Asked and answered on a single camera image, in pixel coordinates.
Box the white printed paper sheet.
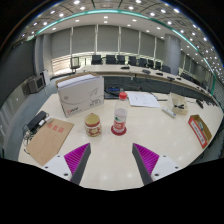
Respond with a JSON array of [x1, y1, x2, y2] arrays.
[[127, 91, 162, 109]]

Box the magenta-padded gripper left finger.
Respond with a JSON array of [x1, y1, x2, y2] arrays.
[[40, 142, 92, 186]]

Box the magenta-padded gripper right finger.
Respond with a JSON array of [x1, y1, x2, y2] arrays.
[[131, 143, 183, 186]]

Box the small open cream cardboard box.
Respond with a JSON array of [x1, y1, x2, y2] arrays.
[[168, 92, 189, 116]]

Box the row of black office chairs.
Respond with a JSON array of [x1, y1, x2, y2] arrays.
[[69, 54, 204, 88]]

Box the small white block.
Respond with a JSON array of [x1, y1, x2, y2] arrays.
[[42, 115, 54, 125]]

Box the clear red-capped water bottle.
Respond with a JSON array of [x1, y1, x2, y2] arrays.
[[112, 91, 129, 134]]

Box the white cardboard paper box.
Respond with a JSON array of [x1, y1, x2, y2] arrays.
[[55, 73, 105, 118]]

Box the grey CRT monitor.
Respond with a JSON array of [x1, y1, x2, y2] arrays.
[[26, 74, 46, 94]]

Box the black flat device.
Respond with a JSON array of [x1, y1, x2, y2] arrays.
[[26, 110, 48, 132]]

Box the long curved conference desk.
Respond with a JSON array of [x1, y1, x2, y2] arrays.
[[74, 63, 214, 108]]

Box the red and cream paper cup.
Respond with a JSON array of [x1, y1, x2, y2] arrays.
[[83, 112, 103, 138]]

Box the red-sided open cardboard box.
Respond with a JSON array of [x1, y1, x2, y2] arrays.
[[187, 114, 213, 150]]

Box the round ceiling lights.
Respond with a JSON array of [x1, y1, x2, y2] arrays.
[[19, 0, 224, 78]]

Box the black cable bundle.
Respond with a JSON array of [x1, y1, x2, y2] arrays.
[[21, 123, 34, 148]]

